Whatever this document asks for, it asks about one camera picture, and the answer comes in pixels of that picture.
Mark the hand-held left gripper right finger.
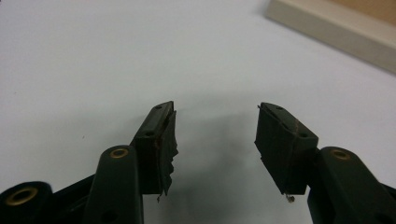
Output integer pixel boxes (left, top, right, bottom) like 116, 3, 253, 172
254, 102, 319, 203

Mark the wooden picture frame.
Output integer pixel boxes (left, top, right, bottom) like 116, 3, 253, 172
264, 0, 396, 75

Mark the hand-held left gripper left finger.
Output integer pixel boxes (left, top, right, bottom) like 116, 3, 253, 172
130, 100, 180, 203

